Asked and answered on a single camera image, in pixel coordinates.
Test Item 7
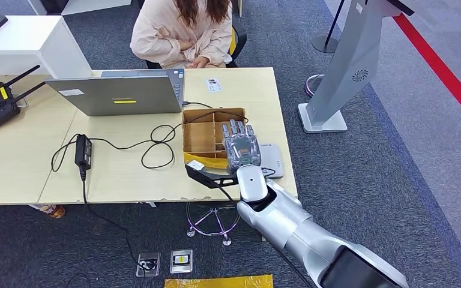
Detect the chrome ring base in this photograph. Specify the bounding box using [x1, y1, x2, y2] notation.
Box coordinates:
[305, 73, 327, 98]

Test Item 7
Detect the person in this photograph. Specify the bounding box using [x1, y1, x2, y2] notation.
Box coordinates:
[130, 0, 235, 69]

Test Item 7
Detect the orange snack bag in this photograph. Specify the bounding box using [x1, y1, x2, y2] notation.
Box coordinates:
[39, 204, 66, 220]

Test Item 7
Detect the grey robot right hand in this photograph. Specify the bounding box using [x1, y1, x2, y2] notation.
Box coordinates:
[221, 119, 262, 172]

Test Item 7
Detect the grey card reader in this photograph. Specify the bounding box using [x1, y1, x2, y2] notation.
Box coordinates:
[259, 143, 285, 179]

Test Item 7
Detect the white ID card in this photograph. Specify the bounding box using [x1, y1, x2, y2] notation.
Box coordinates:
[205, 78, 223, 94]

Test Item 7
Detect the grey laptop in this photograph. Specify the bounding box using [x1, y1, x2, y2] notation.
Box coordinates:
[44, 69, 185, 118]

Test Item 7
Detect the person's left hand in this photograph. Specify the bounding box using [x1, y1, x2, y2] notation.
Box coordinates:
[188, 56, 211, 70]

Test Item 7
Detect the black power adapter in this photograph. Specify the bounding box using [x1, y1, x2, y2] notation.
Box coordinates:
[74, 134, 93, 171]

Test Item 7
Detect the grey kiosk stand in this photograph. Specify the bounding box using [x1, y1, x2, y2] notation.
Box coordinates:
[298, 0, 415, 134]

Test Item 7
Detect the white counter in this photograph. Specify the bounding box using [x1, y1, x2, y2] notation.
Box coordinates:
[0, 15, 93, 79]

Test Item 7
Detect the white table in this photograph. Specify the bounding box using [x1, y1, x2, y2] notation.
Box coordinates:
[25, 0, 133, 17]

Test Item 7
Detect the open floor socket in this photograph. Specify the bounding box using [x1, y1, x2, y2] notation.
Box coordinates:
[136, 252, 161, 278]

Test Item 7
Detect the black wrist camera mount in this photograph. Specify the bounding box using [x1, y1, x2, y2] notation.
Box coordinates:
[184, 160, 241, 190]

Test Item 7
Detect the chrome stool base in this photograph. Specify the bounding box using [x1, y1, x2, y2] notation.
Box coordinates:
[185, 200, 251, 247]

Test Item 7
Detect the yellow plastic bag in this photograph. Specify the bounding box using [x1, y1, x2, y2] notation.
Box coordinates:
[164, 274, 274, 288]

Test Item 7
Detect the black stanchion post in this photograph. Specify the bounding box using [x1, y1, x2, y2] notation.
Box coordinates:
[312, 0, 346, 55]

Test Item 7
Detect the wooden divided box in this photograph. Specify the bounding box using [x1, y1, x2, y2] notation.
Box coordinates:
[181, 107, 249, 171]

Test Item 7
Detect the black mains power cable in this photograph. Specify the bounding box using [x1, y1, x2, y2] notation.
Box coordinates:
[79, 167, 155, 272]

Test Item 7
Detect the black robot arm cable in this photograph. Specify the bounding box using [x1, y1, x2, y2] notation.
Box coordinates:
[212, 167, 315, 288]

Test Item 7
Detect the black laptop charger cable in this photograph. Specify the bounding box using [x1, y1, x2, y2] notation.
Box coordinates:
[50, 101, 250, 173]

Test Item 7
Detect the floor socket yellow label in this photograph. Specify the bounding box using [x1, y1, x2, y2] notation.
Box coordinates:
[169, 249, 194, 275]

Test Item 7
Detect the clear plastic hand cover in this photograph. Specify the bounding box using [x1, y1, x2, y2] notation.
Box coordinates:
[224, 133, 262, 172]

